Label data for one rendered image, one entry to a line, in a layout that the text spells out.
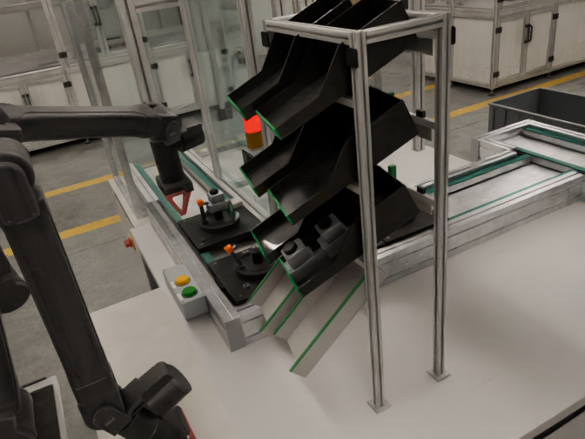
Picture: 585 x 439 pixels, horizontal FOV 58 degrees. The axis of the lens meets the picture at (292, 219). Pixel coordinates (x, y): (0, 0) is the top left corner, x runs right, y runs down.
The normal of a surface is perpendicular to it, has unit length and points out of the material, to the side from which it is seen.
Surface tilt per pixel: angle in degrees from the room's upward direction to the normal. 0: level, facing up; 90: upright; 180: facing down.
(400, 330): 0
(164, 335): 0
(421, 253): 90
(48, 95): 90
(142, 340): 0
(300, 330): 45
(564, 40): 90
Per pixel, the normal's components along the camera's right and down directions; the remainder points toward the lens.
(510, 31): 0.46, 0.37
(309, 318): -0.75, -0.45
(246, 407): -0.12, -0.88
